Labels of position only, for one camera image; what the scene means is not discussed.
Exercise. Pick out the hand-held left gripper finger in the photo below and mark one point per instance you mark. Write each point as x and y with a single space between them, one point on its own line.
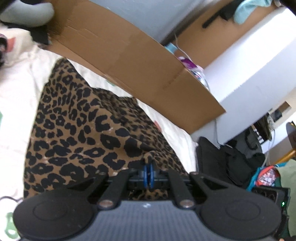
145 176
150 176

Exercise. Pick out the leopard print skirt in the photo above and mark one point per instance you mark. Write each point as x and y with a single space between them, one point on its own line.
87 129

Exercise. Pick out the green cloth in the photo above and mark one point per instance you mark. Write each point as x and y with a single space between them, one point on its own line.
289 176

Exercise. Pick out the round table with gold leg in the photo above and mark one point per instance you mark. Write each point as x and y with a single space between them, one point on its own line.
289 154

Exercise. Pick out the black desk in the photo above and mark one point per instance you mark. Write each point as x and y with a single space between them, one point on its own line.
261 132

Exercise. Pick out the purple and white plastic packet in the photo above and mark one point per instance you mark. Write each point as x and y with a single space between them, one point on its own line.
192 67

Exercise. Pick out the low brown cardboard sheet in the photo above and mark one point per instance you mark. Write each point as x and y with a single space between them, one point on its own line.
129 58

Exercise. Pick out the detergent bottle with teal cap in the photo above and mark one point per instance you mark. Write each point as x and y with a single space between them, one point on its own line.
171 47

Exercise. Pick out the tall brown cardboard panel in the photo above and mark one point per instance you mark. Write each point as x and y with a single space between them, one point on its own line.
208 41

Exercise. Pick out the cream bear print blanket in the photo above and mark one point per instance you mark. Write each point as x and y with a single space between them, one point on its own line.
13 97

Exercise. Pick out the small black cloth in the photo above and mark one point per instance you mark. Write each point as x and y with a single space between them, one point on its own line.
40 34

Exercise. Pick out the light blue cloth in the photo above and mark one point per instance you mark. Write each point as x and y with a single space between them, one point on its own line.
247 9

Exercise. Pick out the grey neck pillow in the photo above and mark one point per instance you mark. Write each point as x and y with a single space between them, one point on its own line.
27 12

